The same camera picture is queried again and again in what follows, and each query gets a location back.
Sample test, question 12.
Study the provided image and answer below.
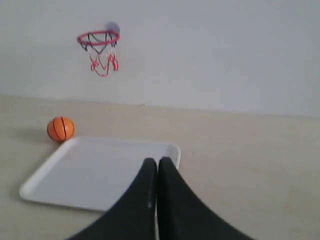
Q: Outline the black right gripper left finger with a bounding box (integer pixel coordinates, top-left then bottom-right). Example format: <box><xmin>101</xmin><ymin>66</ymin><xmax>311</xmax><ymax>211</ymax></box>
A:
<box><xmin>70</xmin><ymin>158</ymin><xmax>157</xmax><ymax>240</ymax></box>

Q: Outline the red mini basketball hoop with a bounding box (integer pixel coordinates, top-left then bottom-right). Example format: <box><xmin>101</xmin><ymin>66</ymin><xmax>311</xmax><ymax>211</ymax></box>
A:
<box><xmin>76</xmin><ymin>29</ymin><xmax>120</xmax><ymax>77</ymax></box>

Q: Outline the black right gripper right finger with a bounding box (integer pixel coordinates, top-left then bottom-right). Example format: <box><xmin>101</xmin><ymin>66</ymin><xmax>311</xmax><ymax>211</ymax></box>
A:
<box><xmin>157</xmin><ymin>157</ymin><xmax>252</xmax><ymax>240</ymax></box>

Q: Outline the clear suction cup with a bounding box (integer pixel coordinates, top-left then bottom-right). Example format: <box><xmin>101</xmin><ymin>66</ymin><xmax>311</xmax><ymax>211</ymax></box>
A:
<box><xmin>105</xmin><ymin>21</ymin><xmax>120</xmax><ymax>34</ymax></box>

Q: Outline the small orange toy basketball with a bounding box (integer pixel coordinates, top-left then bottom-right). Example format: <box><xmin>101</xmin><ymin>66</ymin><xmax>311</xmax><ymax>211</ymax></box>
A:
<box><xmin>47</xmin><ymin>116</ymin><xmax>76</xmax><ymax>143</ymax></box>

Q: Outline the white plastic tray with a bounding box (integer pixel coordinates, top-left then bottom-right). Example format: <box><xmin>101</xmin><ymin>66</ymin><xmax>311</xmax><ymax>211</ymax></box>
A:
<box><xmin>19</xmin><ymin>136</ymin><xmax>181</xmax><ymax>212</ymax></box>

